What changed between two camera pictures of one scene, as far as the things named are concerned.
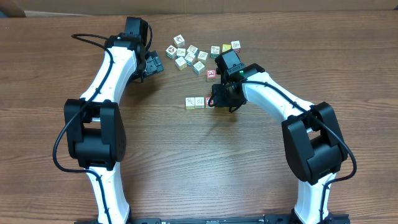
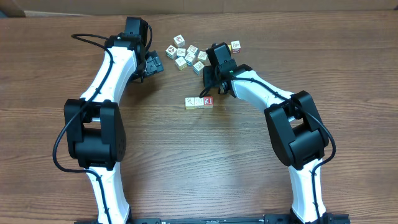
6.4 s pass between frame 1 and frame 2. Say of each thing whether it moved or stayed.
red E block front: stayed
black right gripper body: moved
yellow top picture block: stayed
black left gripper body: stayed
